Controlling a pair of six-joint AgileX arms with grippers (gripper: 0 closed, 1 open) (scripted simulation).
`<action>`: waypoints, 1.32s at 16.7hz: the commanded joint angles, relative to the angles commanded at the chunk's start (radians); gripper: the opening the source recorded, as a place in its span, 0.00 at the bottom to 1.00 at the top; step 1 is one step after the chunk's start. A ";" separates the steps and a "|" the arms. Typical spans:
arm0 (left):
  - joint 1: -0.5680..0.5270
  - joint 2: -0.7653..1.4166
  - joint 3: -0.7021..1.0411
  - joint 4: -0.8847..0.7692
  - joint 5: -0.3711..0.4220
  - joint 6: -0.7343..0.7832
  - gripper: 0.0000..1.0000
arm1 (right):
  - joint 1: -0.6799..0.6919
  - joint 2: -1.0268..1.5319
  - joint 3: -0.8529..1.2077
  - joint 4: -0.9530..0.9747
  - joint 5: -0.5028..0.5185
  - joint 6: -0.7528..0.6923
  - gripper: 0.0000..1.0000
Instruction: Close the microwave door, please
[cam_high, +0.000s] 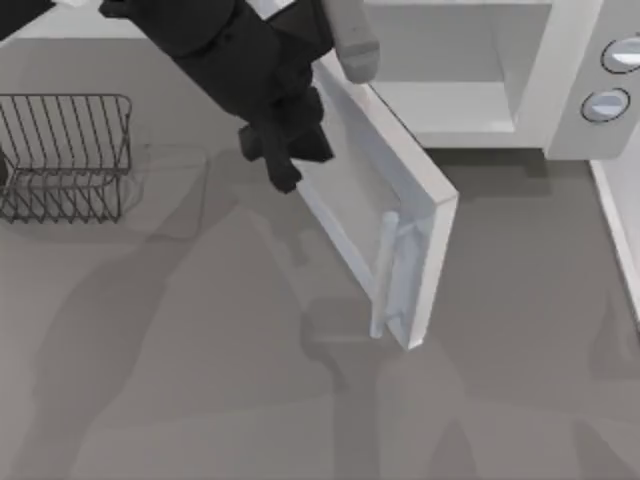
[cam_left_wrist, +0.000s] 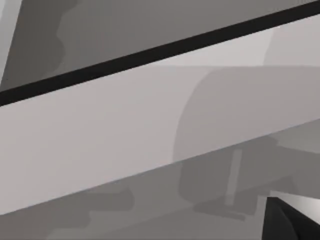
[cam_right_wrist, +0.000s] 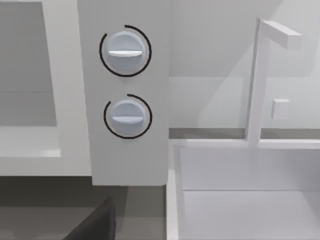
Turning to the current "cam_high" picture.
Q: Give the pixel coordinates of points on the pale grey rounded box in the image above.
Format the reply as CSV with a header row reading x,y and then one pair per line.
x,y
356,45

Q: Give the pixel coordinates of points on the pale microwave oven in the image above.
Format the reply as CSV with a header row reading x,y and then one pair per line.
x,y
550,75

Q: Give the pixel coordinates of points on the grey microwave knob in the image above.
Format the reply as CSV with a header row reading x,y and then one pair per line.
x,y
624,54
605,105

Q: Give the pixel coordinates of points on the white microwave door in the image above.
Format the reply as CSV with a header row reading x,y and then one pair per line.
x,y
380,165

